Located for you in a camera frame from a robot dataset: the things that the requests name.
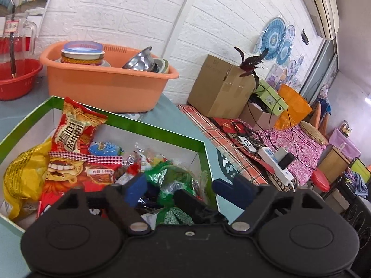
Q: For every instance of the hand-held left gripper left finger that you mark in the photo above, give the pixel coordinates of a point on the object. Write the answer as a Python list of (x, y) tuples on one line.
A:
[(136, 189)]

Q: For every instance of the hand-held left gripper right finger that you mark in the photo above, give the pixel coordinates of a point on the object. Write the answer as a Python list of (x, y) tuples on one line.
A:
[(229, 189)]

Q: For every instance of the clear packet of yellow twists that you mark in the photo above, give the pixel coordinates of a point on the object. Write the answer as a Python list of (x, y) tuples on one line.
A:
[(150, 157)]

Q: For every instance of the green white snack packet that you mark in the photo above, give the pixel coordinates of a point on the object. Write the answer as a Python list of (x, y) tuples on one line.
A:
[(171, 179)]

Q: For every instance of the blue snack packet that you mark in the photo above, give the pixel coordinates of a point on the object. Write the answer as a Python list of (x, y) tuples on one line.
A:
[(105, 149)]

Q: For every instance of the red cartoon face snack packet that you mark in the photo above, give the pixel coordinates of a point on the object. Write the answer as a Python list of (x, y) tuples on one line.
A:
[(87, 176)]

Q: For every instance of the green cardboard box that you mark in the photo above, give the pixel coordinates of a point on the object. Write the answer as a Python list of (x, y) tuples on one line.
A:
[(150, 131)]

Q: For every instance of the red gold snack packet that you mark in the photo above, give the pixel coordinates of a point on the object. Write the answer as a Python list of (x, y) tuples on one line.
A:
[(75, 127)]

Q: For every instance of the yellow barcode snack packet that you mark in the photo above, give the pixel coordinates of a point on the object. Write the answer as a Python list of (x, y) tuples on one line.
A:
[(23, 173)]

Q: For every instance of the white power strip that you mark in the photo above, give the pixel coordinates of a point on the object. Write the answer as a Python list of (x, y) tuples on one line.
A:
[(269, 157)]

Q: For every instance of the red patterned bag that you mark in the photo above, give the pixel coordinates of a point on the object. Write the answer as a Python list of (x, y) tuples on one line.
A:
[(232, 126)]

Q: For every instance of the black charger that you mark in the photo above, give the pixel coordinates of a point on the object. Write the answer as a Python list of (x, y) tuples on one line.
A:
[(287, 160)]

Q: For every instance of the plaid cloth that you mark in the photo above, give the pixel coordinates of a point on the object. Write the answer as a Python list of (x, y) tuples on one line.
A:
[(208, 127)]

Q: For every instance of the small cardboard box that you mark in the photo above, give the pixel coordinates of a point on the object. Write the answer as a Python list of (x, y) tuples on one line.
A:
[(258, 118)]

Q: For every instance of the pink floral blanket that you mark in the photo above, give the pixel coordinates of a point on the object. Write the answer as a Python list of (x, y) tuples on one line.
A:
[(298, 147)]

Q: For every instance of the red stool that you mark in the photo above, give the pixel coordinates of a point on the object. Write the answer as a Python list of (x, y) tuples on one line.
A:
[(321, 179)]

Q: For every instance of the large cardboard box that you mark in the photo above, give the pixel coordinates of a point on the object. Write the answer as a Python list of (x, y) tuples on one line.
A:
[(217, 89)]

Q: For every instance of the green shoe box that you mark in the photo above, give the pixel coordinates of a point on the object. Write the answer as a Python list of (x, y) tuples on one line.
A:
[(271, 97)]

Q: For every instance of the woven round cushion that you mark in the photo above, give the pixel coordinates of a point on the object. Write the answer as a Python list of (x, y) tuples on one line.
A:
[(314, 133)]

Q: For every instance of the orange bag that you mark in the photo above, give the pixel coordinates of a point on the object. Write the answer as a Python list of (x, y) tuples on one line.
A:
[(294, 107)]

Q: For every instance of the orange plastic basin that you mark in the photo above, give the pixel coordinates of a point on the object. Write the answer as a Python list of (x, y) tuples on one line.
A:
[(101, 89)]

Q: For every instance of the wooden box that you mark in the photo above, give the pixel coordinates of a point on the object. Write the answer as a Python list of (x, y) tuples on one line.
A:
[(333, 162)]

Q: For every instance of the pale ceramic bowl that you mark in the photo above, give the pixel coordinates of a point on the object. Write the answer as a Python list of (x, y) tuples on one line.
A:
[(162, 66)]

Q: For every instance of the steel bowl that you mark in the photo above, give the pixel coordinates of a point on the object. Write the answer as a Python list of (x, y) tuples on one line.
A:
[(139, 60)]

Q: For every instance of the dark purple plant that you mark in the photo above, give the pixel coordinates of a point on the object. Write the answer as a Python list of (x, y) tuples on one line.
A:
[(250, 62)]

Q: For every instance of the black speaker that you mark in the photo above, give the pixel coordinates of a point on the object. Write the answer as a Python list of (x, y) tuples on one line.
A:
[(359, 217)]

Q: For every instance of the blue lidded bowl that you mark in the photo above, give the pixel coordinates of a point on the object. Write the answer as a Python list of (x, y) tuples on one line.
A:
[(82, 52)]

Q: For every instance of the red plastic basin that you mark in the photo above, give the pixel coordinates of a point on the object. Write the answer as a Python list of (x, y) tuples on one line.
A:
[(20, 81)]

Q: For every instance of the dark stick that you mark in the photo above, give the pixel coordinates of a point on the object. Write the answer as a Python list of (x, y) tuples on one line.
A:
[(12, 58)]

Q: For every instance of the glass pitcher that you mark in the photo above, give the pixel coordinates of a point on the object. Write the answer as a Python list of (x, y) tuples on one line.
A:
[(23, 34)]

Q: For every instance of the blue wall fans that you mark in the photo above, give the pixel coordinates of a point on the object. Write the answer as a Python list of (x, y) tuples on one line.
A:
[(274, 39)]

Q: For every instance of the wall air conditioner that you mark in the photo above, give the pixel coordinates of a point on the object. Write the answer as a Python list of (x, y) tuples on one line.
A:
[(321, 3)]

